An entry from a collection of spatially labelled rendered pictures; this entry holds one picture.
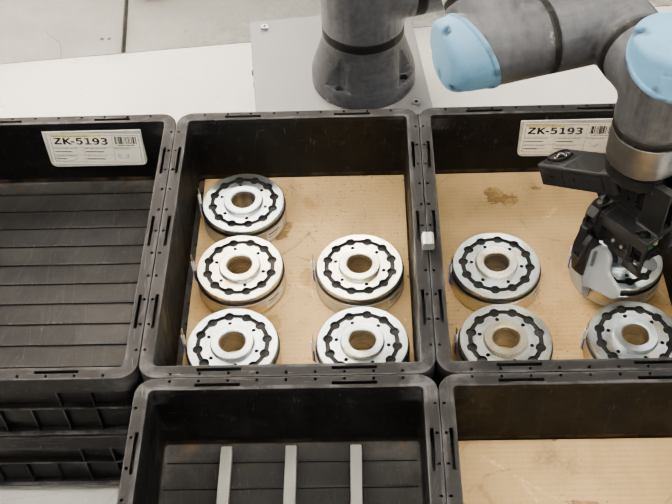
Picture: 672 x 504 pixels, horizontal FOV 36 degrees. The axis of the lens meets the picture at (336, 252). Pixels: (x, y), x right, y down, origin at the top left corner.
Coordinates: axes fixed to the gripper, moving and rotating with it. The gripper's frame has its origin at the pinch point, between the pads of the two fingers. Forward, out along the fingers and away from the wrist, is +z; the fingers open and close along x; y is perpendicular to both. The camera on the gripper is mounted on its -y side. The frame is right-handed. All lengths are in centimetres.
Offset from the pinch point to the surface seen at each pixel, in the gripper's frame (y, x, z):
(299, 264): -25.2, -24.2, 2.6
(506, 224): -13.7, -0.5, 2.6
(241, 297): -23.2, -33.8, -0.6
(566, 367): 9.8, -16.8, -7.6
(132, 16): -192, 35, 87
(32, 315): -39, -53, 3
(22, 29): -207, 8, 87
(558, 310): -0.2, -5.5, 2.5
